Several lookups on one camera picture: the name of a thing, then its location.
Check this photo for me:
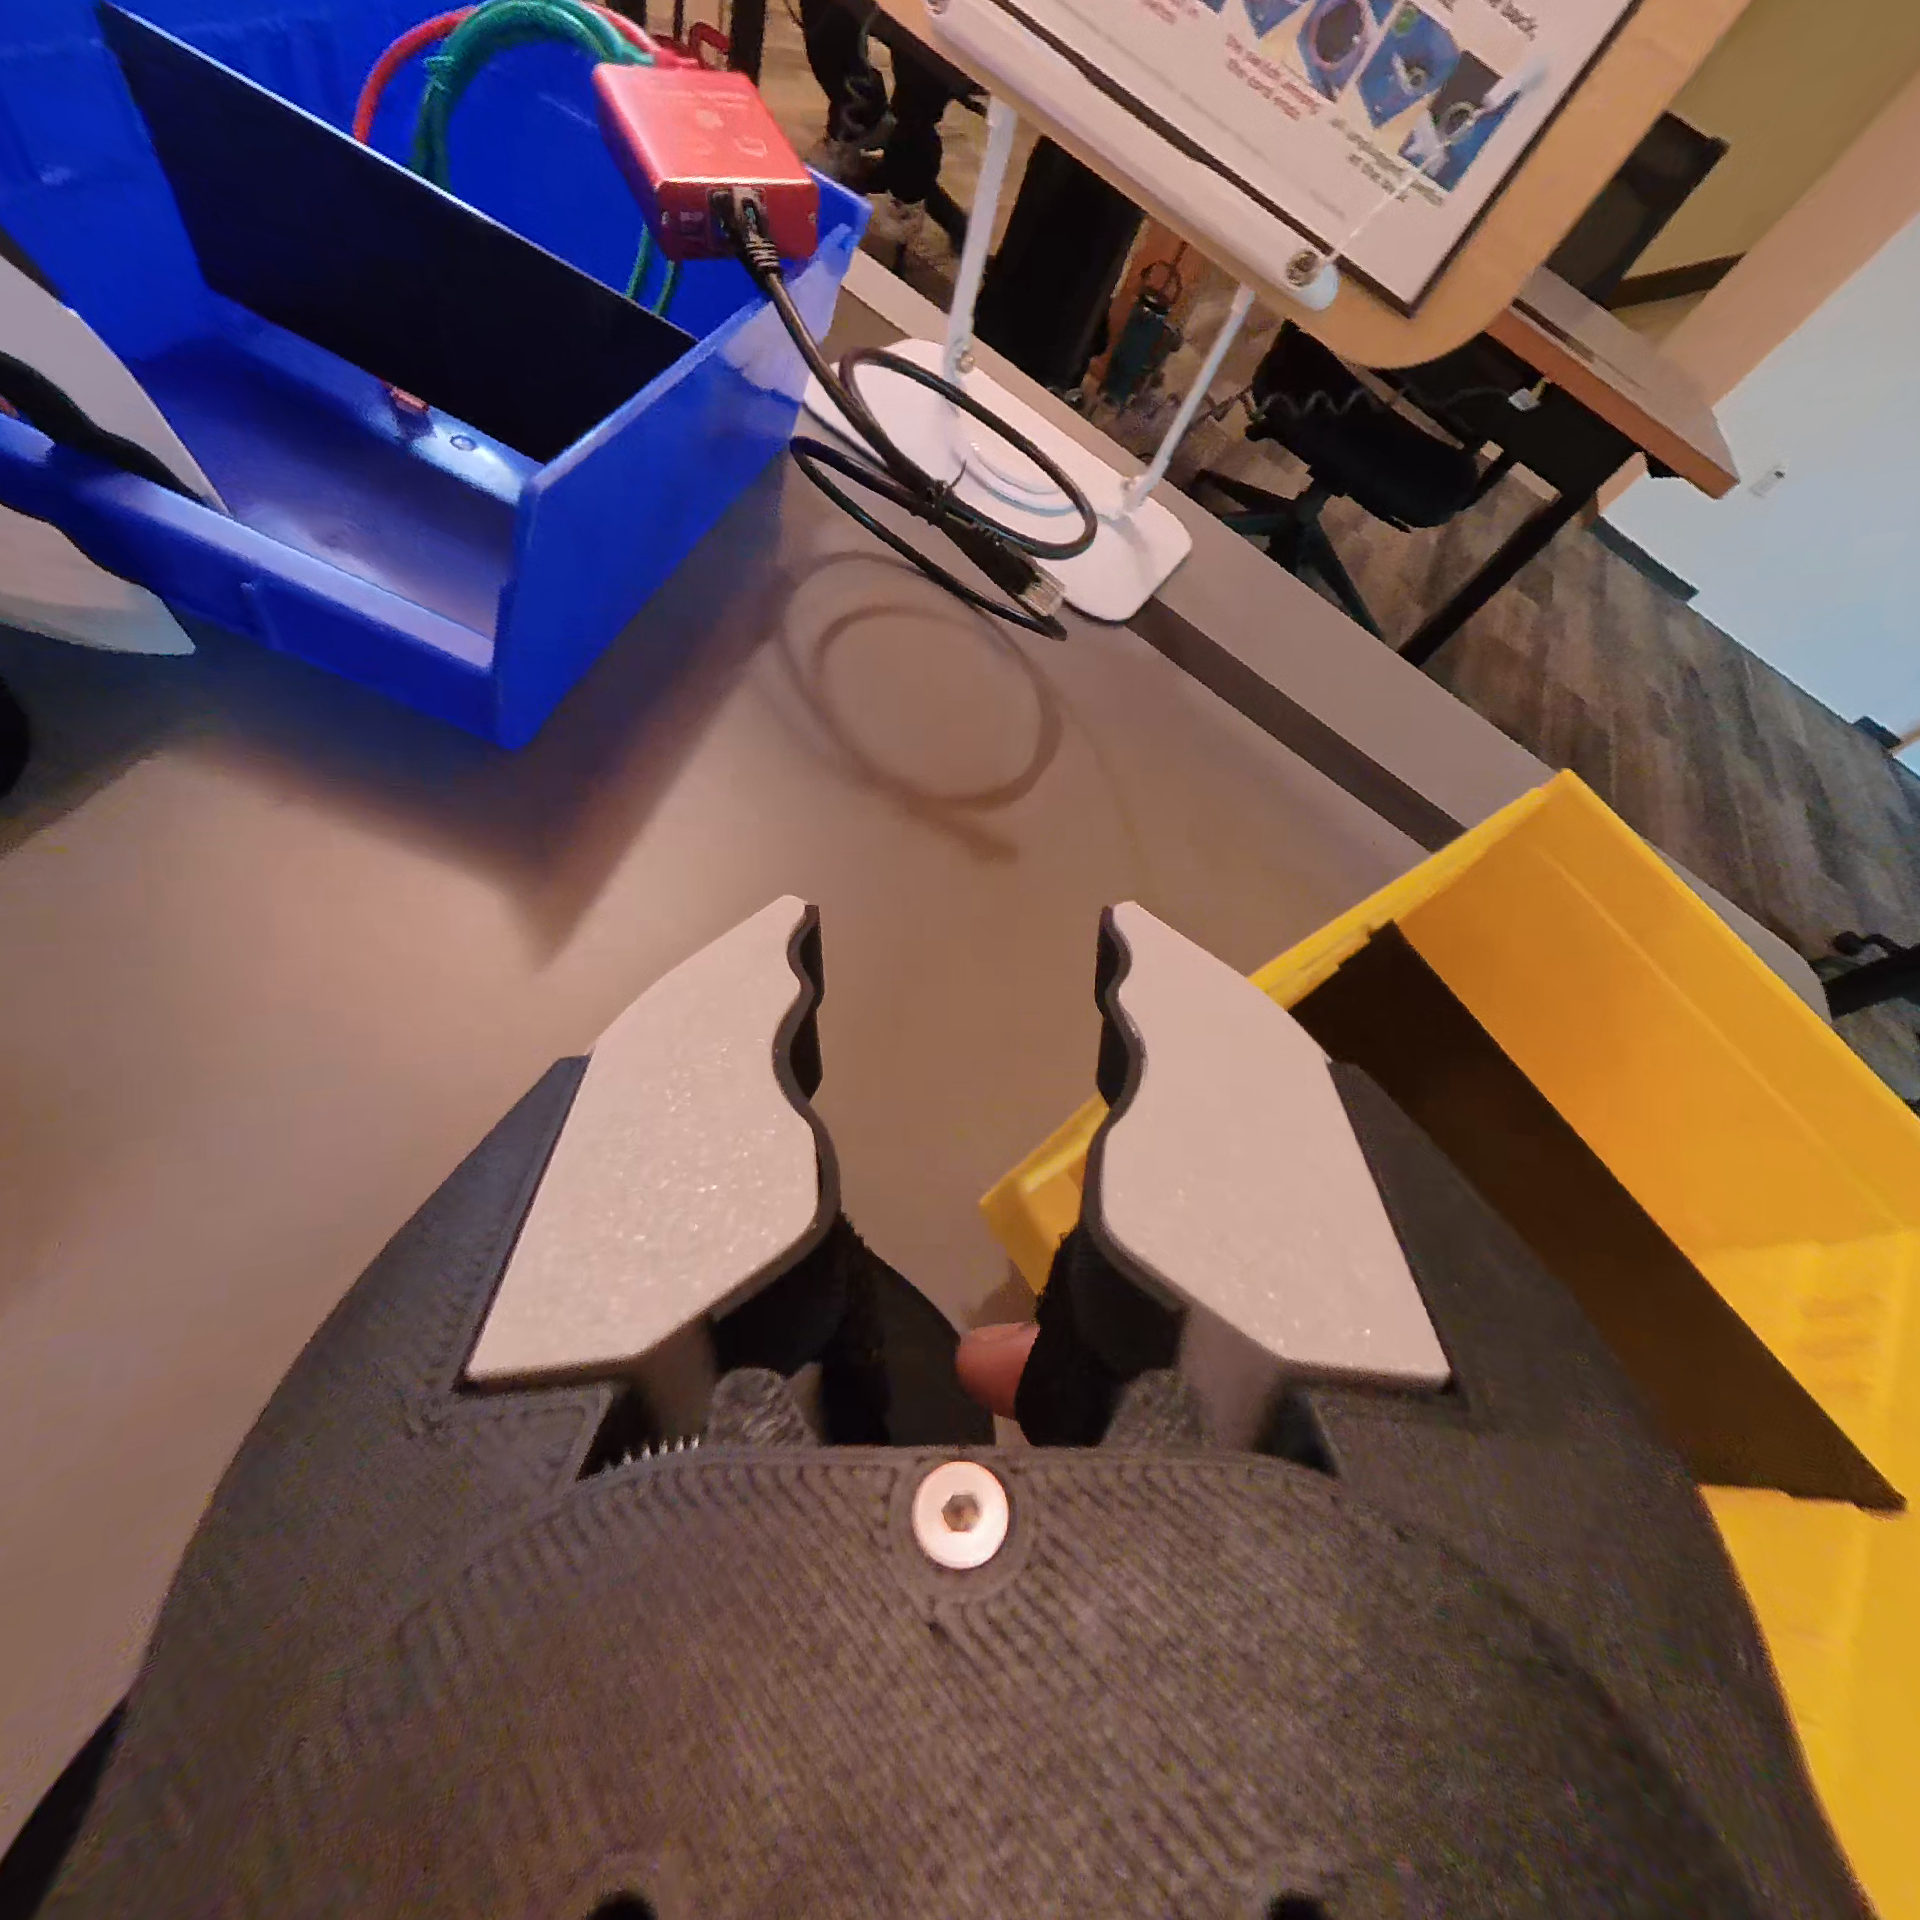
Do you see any black ethernet cable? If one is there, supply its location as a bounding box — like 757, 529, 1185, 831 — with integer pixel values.
710, 184, 1108, 649

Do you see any person's right hand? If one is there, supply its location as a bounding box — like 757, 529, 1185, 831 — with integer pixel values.
955, 1321, 1046, 1418

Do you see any red ethernet cable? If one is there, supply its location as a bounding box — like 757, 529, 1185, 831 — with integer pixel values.
351, 0, 665, 147

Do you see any yellow storage bin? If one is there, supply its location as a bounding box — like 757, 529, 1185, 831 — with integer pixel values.
976, 765, 1920, 1920

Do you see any wooden office desk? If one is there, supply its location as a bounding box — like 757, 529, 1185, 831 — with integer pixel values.
1395, 269, 1745, 670

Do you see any grey desk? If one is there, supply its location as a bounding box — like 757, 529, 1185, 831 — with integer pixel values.
0, 276, 1840, 1848

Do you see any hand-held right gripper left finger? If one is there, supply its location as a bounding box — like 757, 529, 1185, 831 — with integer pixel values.
462, 896, 843, 1393

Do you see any red ethernet splitter box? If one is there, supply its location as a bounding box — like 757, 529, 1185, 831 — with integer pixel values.
590, 56, 826, 264

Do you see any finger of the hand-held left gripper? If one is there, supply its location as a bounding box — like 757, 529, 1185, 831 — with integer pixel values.
0, 258, 231, 518
0, 505, 199, 663

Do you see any black bin divider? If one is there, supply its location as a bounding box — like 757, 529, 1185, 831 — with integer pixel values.
1284, 921, 1910, 1517
93, 0, 703, 471

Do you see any blue storage bin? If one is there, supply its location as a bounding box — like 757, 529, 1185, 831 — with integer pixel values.
0, 0, 875, 752

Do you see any white board stand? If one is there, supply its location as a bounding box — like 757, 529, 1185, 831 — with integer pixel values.
799, 88, 1325, 626

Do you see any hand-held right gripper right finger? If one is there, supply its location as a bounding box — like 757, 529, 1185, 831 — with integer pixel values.
1082, 900, 1457, 1426

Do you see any green ethernet cable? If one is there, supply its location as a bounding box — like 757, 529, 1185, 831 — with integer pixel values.
406, 0, 680, 321

